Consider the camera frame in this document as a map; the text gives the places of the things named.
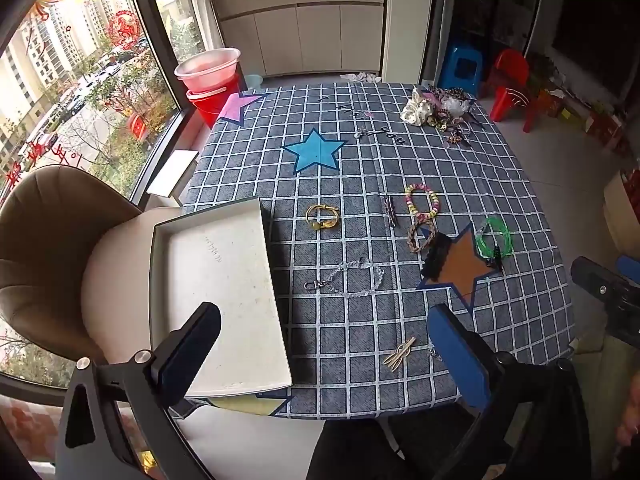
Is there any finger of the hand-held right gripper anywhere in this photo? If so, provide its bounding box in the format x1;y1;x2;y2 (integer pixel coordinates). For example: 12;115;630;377
616;254;640;286
570;256;635;312

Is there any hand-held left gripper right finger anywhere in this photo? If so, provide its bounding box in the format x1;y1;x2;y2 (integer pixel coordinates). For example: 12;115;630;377
427;304;608;480

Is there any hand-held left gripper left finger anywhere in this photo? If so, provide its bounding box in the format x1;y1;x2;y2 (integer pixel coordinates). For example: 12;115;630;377
54;301;222;480

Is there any white shallow box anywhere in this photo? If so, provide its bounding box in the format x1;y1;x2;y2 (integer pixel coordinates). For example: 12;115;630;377
149;196;293;400

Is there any green spiral hair tie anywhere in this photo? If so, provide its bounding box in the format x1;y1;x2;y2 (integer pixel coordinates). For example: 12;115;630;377
474;216;513;257

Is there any pink yellow spiral hair tie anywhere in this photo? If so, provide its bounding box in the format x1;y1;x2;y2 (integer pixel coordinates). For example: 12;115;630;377
405;183;442;221

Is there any gold bracelet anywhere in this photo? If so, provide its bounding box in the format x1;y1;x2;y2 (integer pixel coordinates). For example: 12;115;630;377
305;204;342;231

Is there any person's right hand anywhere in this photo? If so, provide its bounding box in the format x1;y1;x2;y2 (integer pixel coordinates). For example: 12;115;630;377
616;397;640;448

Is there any beige box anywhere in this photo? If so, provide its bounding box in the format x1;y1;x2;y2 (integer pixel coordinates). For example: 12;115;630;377
602;167;640;256

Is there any gold hair pin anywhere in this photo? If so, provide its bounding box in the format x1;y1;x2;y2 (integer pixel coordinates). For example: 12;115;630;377
382;336;417;366

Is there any pile of toys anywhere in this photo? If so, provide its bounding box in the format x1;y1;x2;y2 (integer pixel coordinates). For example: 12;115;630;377
555;95;631;153

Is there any person's dark clothing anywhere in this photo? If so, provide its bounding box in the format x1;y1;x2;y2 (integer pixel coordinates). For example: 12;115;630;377
306;417;416;480

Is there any beige shell chair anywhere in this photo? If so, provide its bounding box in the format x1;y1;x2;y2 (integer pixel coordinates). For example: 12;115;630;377
0;164;176;368

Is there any red small stool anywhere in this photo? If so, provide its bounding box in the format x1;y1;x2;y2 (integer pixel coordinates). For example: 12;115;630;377
522;89;563;133

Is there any checked star tablecloth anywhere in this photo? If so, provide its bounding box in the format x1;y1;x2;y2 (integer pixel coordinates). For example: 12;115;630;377
181;81;576;418

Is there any pile of hair accessories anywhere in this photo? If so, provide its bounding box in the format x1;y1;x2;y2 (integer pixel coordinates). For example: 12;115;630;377
412;86;478;150

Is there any red child chair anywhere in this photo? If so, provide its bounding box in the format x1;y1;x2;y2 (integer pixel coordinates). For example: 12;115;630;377
481;49;533;133

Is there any red bucket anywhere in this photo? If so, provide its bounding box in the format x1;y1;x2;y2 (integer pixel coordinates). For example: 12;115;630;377
186;74;244;128

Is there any red lettering window decal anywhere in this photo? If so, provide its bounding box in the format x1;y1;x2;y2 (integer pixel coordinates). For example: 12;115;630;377
0;142;83;186

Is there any white satin scrunchie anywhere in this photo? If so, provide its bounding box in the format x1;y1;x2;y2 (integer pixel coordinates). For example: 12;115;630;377
402;92;436;126

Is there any blue plastic stool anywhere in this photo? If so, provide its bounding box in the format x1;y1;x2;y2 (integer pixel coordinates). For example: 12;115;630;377
438;44;483;98

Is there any pink plastic basin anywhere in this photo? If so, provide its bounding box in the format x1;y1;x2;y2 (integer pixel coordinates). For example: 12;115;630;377
174;48;242;93

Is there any red paper window decal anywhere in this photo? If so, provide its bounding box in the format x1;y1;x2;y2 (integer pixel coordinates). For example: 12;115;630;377
107;10;138;46

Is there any white cabinet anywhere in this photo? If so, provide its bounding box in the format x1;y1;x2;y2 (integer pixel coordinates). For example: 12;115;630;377
212;0;390;78

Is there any clear bead chain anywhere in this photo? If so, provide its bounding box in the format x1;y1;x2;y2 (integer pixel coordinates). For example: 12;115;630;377
305;257;386;298

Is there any brown braided hair tie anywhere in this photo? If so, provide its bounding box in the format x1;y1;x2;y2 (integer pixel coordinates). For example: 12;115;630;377
407;220;438;255

